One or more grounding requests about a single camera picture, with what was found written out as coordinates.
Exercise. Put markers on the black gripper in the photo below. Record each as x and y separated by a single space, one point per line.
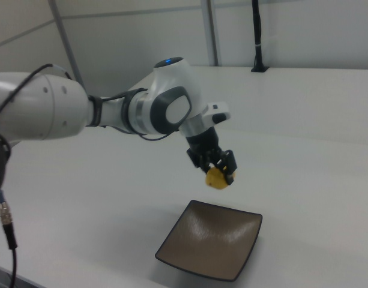
204 141

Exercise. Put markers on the yellow potato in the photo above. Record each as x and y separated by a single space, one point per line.
215 180

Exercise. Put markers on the brown square ceramic plate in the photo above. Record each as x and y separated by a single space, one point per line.
213 240

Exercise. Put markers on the grey partition frame post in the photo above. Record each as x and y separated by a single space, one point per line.
213 33
66 39

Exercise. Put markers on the black camera pole with base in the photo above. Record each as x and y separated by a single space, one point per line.
258 36

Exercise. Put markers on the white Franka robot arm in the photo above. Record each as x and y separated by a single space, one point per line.
51 105

